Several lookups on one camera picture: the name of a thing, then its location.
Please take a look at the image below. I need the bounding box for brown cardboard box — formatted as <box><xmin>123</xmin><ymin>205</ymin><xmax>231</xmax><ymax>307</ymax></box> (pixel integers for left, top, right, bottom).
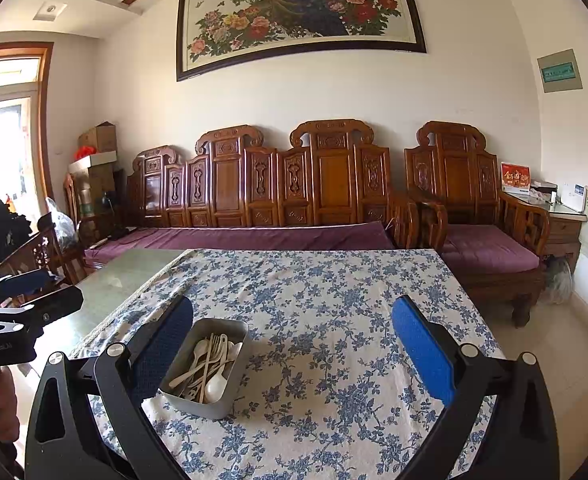
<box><xmin>78</xmin><ymin>121</ymin><xmax>118</xmax><ymax>153</ymax></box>

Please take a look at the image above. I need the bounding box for carved wooden armchair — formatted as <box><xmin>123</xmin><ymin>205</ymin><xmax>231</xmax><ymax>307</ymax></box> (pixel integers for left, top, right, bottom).
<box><xmin>404</xmin><ymin>120</ymin><xmax>551</xmax><ymax>328</ymax></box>

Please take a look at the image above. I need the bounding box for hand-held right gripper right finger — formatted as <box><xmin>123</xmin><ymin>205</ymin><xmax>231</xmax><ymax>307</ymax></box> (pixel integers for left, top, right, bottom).
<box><xmin>391</xmin><ymin>294</ymin><xmax>561</xmax><ymax>480</ymax></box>

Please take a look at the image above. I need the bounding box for tissue box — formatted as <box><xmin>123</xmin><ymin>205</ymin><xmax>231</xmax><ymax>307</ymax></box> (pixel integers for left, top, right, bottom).
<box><xmin>529</xmin><ymin>180</ymin><xmax>559</xmax><ymax>203</ymax></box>

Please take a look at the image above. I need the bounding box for white plastic fork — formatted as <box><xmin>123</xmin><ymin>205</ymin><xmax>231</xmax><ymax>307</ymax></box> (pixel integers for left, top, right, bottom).
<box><xmin>201</xmin><ymin>334</ymin><xmax>223</xmax><ymax>386</ymax></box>

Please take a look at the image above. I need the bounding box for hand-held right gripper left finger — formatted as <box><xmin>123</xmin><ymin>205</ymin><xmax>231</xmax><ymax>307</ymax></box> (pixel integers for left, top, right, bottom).
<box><xmin>24</xmin><ymin>294</ymin><xmax>195</xmax><ymax>480</ymax></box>

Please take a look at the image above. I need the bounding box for black desk fan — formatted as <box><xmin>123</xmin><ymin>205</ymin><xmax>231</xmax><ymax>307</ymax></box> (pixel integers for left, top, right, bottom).
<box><xmin>98</xmin><ymin>192</ymin><xmax>119</xmax><ymax>231</ymax></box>

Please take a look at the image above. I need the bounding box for grey fluffy duster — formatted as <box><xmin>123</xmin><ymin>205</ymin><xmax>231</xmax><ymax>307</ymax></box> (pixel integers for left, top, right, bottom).
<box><xmin>544</xmin><ymin>256</ymin><xmax>574</xmax><ymax>306</ymax></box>

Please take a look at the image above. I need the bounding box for dark clothes pile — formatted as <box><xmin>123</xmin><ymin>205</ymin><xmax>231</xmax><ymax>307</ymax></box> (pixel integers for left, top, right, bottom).
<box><xmin>0</xmin><ymin>199</ymin><xmax>33</xmax><ymax>271</ymax></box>

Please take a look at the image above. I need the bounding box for white plastic spoon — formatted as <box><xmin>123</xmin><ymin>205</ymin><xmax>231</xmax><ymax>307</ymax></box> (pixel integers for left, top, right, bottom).
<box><xmin>214</xmin><ymin>341</ymin><xmax>243</xmax><ymax>376</ymax></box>
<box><xmin>169</xmin><ymin>339</ymin><xmax>211</xmax><ymax>388</ymax></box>

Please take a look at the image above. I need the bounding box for carved wooden sofa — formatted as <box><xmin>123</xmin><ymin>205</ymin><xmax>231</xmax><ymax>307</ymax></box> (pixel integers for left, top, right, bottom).
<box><xmin>125</xmin><ymin>119</ymin><xmax>419</xmax><ymax>251</ymax></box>

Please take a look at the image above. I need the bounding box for framed peacock painting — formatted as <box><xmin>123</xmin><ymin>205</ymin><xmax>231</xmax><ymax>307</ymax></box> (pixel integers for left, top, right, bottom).
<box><xmin>176</xmin><ymin>0</ymin><xmax>427</xmax><ymax>82</ymax></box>

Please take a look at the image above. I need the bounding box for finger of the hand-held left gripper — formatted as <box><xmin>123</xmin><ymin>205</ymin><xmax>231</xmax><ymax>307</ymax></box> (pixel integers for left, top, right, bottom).
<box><xmin>4</xmin><ymin>285</ymin><xmax>84</xmax><ymax>331</ymax></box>
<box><xmin>0</xmin><ymin>267</ymin><xmax>49</xmax><ymax>303</ymax></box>

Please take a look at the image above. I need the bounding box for white desktop device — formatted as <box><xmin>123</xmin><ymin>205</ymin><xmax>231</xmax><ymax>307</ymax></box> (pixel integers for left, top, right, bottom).
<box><xmin>556</xmin><ymin>184</ymin><xmax>587</xmax><ymax>213</ymax></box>

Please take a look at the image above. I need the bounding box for wooden door frame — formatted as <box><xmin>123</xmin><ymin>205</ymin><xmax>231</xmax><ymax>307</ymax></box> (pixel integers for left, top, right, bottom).
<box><xmin>0</xmin><ymin>41</ymin><xmax>54</xmax><ymax>221</ymax></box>

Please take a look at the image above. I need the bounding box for clear plastic bag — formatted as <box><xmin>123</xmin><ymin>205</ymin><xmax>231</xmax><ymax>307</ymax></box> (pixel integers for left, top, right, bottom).
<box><xmin>46</xmin><ymin>197</ymin><xmax>79</xmax><ymax>248</ymax></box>

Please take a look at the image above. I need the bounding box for purple sofa cushion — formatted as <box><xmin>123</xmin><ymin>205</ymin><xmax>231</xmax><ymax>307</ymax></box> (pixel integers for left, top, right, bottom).
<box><xmin>84</xmin><ymin>220</ymin><xmax>397</xmax><ymax>271</ymax></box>

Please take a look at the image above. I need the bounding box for purple armchair cushion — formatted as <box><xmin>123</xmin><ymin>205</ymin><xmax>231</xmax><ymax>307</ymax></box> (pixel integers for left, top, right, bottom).
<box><xmin>441</xmin><ymin>224</ymin><xmax>541</xmax><ymax>273</ymax></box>

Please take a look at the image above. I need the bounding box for grey wall panel box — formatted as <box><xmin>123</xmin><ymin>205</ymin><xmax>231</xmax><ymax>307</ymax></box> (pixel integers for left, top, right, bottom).
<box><xmin>537</xmin><ymin>49</ymin><xmax>584</xmax><ymax>93</ymax></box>

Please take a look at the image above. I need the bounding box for blue floral tablecloth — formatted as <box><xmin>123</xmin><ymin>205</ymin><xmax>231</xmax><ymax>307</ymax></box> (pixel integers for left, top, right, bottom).
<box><xmin>66</xmin><ymin>247</ymin><xmax>506</xmax><ymax>480</ymax></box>

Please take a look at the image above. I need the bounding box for grey metal container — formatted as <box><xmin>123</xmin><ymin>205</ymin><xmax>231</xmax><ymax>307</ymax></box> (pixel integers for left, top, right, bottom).
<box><xmin>158</xmin><ymin>317</ymin><xmax>252</xmax><ymax>420</ymax></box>

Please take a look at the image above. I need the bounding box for carved wooden chair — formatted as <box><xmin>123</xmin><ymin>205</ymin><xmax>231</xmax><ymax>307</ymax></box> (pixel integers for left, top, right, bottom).
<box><xmin>0</xmin><ymin>220</ymin><xmax>87</xmax><ymax>286</ymax></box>

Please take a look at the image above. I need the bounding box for wooden side table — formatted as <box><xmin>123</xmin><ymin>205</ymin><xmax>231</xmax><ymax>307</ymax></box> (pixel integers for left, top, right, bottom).
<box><xmin>541</xmin><ymin>195</ymin><xmax>588</xmax><ymax>281</ymax></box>

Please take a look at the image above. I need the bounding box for white ceramic soup spoon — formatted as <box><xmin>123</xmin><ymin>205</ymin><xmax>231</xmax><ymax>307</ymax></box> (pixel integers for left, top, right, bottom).
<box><xmin>205</xmin><ymin>370</ymin><xmax>231</xmax><ymax>405</ymax></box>

